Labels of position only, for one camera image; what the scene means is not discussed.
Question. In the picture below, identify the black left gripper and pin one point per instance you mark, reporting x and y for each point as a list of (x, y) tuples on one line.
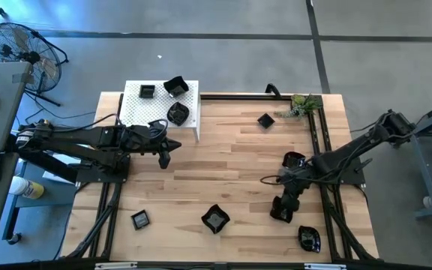
[(141, 140)]

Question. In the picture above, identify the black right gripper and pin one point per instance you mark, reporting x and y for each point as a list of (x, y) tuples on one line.
[(294, 180)]

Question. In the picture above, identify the black cup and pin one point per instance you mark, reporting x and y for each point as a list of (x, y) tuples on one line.
[(140, 219), (176, 86)]

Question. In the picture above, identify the green artificial potted plant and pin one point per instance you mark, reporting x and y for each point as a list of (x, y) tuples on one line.
[(304, 103)]

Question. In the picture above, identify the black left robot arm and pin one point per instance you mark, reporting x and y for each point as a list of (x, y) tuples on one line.
[(81, 137)]

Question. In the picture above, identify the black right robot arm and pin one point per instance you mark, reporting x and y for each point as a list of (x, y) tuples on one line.
[(354, 147)]

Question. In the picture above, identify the white perforated metal shelf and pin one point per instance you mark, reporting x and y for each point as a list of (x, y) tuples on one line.
[(156, 110)]

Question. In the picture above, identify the grey desk foot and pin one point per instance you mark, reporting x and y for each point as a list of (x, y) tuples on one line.
[(43, 200)]

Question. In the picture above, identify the grey metal cart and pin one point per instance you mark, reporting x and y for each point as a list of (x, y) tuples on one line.
[(427, 176)]

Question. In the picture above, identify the white bottle yellow label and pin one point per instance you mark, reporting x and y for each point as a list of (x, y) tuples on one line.
[(28, 189)]

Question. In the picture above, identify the grey tape piece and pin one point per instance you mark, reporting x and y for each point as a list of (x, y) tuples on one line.
[(21, 77)]

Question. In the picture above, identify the black floor fan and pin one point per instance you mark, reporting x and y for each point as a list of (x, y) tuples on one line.
[(30, 57)]

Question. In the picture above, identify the white table edge bracket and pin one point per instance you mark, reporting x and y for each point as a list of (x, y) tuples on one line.
[(324, 266), (114, 266)]

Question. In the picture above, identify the black aluminium frame rail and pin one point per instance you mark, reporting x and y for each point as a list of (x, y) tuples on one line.
[(186, 267), (238, 97)]

